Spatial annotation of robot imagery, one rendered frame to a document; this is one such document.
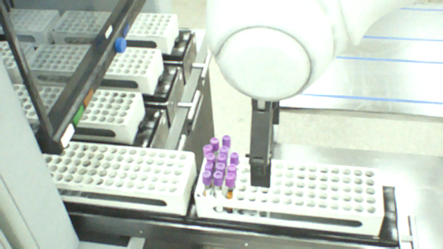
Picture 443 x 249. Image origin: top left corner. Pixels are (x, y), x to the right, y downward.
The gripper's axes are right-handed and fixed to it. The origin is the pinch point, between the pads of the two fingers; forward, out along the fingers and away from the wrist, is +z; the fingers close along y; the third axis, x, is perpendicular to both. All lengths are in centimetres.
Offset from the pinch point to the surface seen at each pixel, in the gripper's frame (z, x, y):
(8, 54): 9, 63, 31
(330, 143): 94, -17, 98
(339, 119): 94, -21, 114
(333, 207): 9.3, -11.3, -2.8
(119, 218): 14.4, 24.4, -6.2
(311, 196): 9.3, -7.6, -1.0
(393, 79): 12.3, -23.7, 35.7
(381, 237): 12.9, -19.1, -5.0
